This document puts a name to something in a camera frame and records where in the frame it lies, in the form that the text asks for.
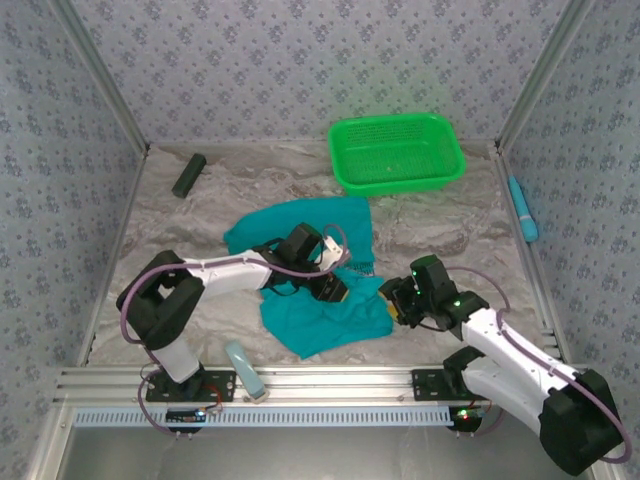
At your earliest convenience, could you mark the teal t-shirt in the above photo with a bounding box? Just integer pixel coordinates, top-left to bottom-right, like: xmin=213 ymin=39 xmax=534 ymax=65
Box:
xmin=222 ymin=195 xmax=396 ymax=360

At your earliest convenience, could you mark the blue cylindrical tube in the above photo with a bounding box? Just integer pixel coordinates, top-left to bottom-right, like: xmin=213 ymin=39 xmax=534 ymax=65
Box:
xmin=508 ymin=175 xmax=540 ymax=245

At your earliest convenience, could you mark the green plastic mesh basket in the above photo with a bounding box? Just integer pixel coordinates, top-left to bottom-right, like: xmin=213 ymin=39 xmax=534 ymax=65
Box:
xmin=327 ymin=112 xmax=468 ymax=199

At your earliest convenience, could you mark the light blue flat brush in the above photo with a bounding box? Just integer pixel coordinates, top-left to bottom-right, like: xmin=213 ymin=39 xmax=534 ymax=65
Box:
xmin=223 ymin=340 xmax=271 ymax=404

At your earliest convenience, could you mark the black rectangular block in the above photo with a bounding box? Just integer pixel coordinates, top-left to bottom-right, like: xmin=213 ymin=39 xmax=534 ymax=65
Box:
xmin=171 ymin=153 xmax=208 ymax=199

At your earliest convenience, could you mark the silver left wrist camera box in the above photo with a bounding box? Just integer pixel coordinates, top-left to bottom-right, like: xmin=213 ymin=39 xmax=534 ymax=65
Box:
xmin=319 ymin=234 xmax=351 ymax=274

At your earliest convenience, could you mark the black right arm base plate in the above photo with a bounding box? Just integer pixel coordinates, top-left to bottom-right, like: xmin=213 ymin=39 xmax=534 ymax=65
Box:
xmin=410 ymin=368 xmax=469 ymax=403

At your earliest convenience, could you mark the long aluminium mounting rail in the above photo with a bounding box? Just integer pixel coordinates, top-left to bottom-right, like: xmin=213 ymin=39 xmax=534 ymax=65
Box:
xmin=52 ymin=364 xmax=599 ymax=406

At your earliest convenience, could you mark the aluminium table side rail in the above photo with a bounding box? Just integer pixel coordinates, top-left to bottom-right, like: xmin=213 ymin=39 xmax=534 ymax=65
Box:
xmin=74 ymin=147 xmax=151 ymax=369
xmin=492 ymin=142 xmax=571 ymax=365

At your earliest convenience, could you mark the white slotted cable duct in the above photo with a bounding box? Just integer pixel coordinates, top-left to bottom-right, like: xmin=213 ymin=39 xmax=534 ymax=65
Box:
xmin=72 ymin=405 xmax=459 ymax=429

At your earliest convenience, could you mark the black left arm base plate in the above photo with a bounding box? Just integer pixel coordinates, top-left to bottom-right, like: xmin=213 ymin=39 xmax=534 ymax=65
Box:
xmin=145 ymin=368 xmax=237 ymax=404

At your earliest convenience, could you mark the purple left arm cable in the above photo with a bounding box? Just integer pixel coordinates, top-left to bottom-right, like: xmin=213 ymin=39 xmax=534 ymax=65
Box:
xmin=116 ymin=223 xmax=351 ymax=439

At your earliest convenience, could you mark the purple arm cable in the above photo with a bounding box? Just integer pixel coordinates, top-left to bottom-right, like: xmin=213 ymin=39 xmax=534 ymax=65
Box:
xmin=444 ymin=266 xmax=629 ymax=466
xmin=116 ymin=223 xmax=351 ymax=439

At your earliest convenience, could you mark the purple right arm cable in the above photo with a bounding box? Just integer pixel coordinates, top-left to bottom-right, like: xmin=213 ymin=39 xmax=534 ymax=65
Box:
xmin=444 ymin=266 xmax=629 ymax=466

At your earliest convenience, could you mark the aluminium corner post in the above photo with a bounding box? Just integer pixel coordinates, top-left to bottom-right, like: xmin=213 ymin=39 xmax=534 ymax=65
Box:
xmin=494 ymin=0 xmax=600 ymax=154
xmin=49 ymin=0 xmax=152 ymax=155

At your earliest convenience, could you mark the aluminium frame leg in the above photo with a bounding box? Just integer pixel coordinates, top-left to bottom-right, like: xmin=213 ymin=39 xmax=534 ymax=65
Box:
xmin=24 ymin=403 xmax=76 ymax=480

